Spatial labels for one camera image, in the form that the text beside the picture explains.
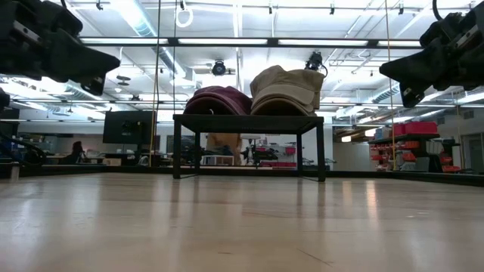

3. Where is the large black monitor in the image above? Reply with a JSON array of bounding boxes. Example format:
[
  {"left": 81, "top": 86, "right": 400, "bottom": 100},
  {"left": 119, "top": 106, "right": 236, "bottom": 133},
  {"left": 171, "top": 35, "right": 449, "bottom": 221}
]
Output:
[{"left": 102, "top": 110, "right": 157, "bottom": 144}]

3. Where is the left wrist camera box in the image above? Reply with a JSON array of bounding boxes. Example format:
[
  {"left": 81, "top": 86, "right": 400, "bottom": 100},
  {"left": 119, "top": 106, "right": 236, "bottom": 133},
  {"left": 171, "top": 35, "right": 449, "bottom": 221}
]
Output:
[{"left": 39, "top": 0, "right": 84, "bottom": 38}]

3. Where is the black perforated metal shelf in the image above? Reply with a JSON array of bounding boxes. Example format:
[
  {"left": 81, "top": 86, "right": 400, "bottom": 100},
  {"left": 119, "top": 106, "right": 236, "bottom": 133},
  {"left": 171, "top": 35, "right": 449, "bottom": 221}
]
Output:
[{"left": 172, "top": 113, "right": 327, "bottom": 183}]

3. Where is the round black rig camera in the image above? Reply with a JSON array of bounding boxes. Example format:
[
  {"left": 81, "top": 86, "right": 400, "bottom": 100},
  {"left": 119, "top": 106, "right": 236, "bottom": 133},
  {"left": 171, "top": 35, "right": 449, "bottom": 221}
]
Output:
[{"left": 211, "top": 60, "right": 227, "bottom": 77}]

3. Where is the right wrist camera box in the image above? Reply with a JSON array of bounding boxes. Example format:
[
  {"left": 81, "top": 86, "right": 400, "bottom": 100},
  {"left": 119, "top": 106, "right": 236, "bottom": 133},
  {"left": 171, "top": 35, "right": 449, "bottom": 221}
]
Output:
[{"left": 419, "top": 12, "right": 468, "bottom": 46}]

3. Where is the small white table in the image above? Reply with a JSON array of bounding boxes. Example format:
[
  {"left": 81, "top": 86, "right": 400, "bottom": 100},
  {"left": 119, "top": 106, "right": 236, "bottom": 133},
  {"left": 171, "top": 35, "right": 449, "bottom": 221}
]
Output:
[{"left": 200, "top": 154, "right": 235, "bottom": 167}]

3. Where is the yellow hanging strap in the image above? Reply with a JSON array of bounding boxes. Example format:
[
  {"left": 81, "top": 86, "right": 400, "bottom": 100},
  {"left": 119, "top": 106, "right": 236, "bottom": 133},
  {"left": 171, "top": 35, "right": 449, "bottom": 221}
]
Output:
[{"left": 148, "top": 0, "right": 163, "bottom": 168}]

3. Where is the white cable ring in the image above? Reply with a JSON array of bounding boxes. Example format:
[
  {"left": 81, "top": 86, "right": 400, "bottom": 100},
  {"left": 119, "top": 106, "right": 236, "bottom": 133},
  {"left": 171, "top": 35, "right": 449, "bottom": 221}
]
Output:
[{"left": 175, "top": 6, "right": 194, "bottom": 29}]

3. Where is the black rack with red bins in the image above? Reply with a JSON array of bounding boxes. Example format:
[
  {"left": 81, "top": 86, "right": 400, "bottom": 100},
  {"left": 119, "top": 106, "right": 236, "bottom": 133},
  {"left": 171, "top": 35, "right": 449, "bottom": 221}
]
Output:
[{"left": 369, "top": 120, "right": 463, "bottom": 174}]

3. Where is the white rack with red bins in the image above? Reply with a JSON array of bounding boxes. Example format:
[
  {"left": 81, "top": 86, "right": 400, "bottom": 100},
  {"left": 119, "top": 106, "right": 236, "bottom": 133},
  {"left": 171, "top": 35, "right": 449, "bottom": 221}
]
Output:
[{"left": 256, "top": 145, "right": 298, "bottom": 168}]

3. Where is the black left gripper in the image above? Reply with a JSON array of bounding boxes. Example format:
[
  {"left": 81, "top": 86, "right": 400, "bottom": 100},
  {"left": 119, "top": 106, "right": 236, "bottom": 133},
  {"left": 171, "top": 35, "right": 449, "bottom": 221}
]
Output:
[{"left": 0, "top": 0, "right": 121, "bottom": 97}]

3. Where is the maroon baseball cap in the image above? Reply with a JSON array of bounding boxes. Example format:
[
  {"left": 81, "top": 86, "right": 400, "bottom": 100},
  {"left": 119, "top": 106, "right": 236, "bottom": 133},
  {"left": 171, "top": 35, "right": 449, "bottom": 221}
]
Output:
[{"left": 183, "top": 85, "right": 253, "bottom": 116}]

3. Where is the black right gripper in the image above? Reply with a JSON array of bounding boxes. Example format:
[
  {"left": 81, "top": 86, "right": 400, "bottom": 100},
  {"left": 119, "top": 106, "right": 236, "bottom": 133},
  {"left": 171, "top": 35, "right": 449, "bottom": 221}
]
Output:
[{"left": 379, "top": 3, "right": 484, "bottom": 109}]

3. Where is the silver ventilation duct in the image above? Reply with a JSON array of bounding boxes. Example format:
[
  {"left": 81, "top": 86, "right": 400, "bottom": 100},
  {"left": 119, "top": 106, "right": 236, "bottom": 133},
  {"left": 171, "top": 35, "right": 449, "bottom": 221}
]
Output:
[{"left": 109, "top": 0, "right": 188, "bottom": 79}]

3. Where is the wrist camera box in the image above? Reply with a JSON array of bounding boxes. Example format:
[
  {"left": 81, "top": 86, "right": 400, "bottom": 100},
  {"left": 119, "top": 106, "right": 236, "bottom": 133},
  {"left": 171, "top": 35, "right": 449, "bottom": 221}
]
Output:
[
  {"left": 39, "top": 0, "right": 84, "bottom": 38},
  {"left": 419, "top": 12, "right": 468, "bottom": 46}
]

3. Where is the black rig frame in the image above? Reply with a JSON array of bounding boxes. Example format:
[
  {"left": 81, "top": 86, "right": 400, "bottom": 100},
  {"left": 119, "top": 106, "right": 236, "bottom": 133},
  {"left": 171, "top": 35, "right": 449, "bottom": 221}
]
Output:
[{"left": 0, "top": 36, "right": 484, "bottom": 187}]

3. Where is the beige baseball cap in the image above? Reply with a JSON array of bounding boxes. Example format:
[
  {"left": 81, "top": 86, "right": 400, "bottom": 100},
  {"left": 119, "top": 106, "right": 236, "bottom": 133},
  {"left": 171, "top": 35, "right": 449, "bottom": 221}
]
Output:
[
  {"left": 249, "top": 64, "right": 326, "bottom": 110},
  {"left": 250, "top": 96, "right": 318, "bottom": 117}
]

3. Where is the black curved hose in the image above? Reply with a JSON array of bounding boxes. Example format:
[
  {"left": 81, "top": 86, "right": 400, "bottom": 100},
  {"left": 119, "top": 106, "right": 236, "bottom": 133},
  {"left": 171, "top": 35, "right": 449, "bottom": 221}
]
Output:
[{"left": 0, "top": 130, "right": 48, "bottom": 167}]

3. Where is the person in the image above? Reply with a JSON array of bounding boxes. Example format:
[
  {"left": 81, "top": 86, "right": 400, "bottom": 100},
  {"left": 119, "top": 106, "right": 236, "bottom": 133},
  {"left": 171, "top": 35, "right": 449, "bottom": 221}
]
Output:
[
  {"left": 206, "top": 132, "right": 243, "bottom": 166},
  {"left": 62, "top": 141, "right": 85, "bottom": 165}
]

